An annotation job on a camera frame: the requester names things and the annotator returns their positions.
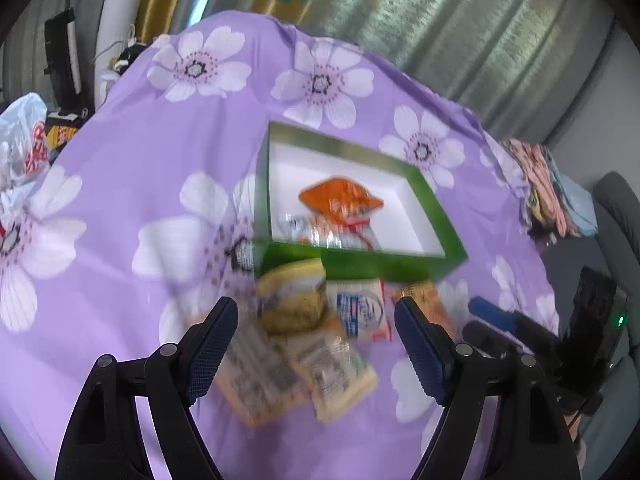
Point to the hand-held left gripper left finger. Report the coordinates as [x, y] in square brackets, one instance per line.
[210, 355]

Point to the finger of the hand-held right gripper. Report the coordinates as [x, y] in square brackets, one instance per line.
[482, 335]
[492, 311]

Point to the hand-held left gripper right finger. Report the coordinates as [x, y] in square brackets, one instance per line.
[422, 355]

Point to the blue white snack packet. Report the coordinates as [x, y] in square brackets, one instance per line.
[360, 310]

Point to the yellow white snack packet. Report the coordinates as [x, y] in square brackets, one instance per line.
[290, 300]

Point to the green cardboard box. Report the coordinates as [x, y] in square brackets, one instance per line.
[350, 266]

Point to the beige printed snack packet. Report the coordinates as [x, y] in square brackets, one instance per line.
[255, 380]

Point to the orange yellow snack packet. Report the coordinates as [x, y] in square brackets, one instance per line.
[430, 300]

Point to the grey chair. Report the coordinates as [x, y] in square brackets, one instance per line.
[615, 220]

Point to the pile of folded clothes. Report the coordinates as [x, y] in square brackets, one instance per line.
[545, 190]

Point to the red white snack packet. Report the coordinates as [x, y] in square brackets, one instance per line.
[345, 235]

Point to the clear white snack packet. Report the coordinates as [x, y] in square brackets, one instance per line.
[297, 227]

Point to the purple floral cloth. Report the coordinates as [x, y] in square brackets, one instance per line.
[150, 160]

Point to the yellow black package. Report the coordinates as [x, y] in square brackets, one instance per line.
[62, 132]

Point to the white plastic bag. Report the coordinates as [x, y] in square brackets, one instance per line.
[20, 145]

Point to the silver green curtain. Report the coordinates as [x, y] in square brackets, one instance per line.
[450, 25]

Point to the white board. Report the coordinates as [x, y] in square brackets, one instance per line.
[120, 15]

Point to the black wall device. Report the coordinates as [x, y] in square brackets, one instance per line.
[62, 55]

